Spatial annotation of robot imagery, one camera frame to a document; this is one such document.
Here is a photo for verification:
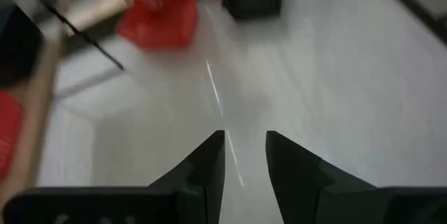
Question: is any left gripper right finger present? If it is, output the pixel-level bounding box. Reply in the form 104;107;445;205
265;129;447;224

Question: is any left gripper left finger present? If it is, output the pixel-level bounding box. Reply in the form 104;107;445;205
1;129;226;224

